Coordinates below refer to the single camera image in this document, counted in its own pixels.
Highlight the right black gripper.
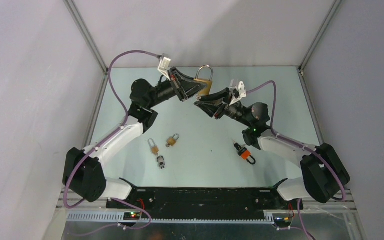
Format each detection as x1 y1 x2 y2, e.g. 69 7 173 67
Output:
194 88 253 128

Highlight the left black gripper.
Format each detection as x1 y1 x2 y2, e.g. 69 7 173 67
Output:
145 66 207 109

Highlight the large brass padlock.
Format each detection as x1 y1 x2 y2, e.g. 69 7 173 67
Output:
194 65 214 99

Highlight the orange black padlock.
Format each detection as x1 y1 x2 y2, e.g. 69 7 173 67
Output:
237 147 256 165

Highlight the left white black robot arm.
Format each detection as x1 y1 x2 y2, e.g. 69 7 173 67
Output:
62 67 208 208

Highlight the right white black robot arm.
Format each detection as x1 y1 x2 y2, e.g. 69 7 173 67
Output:
194 88 351 209

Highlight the small brass padlock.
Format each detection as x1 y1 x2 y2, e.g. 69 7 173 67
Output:
165 133 180 148

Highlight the long shackle brass padlock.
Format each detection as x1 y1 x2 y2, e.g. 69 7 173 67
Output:
147 138 159 156

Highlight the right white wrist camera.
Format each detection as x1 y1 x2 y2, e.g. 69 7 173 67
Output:
229 79 247 106

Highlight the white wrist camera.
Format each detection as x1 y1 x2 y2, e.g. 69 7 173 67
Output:
229 79 247 106
157 53 171 79

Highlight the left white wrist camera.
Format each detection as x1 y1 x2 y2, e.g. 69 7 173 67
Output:
157 53 171 79

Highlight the right aluminium frame post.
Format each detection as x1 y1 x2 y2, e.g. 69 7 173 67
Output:
297 0 344 78

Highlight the aluminium frame post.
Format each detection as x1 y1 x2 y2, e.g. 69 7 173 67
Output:
63 0 108 75
297 0 344 78

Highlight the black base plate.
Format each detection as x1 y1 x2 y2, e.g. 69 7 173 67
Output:
125 185 303 220

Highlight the left aluminium frame post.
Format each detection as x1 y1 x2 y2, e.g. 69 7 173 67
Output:
63 0 108 75

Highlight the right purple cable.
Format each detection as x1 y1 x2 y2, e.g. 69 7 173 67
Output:
244 80 347 240

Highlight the slotted grey cable duct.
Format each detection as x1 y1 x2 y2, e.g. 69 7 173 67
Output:
66 211 275 225

